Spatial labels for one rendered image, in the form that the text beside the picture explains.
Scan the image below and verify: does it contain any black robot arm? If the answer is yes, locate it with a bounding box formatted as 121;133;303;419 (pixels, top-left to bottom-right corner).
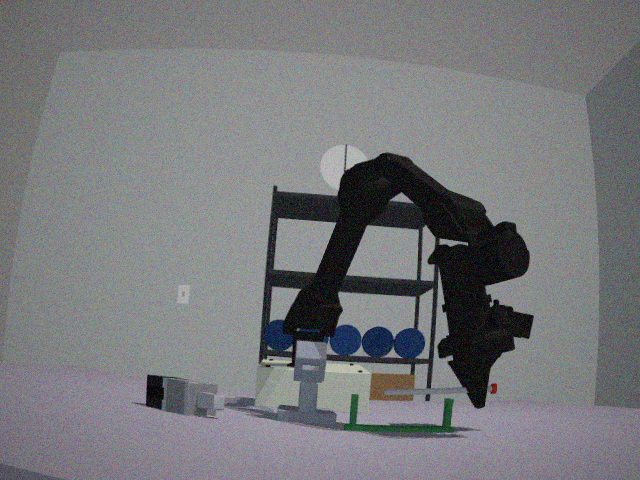
283;152;534;367

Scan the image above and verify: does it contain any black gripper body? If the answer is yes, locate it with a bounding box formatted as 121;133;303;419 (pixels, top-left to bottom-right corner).
437;288;515;361

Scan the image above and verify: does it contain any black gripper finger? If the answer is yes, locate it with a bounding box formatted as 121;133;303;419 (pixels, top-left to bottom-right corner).
447;360;474;404
454;353;502;409

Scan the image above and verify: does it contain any green u-shaped bracket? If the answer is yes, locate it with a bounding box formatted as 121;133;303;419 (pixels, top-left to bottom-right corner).
344;394;455;433

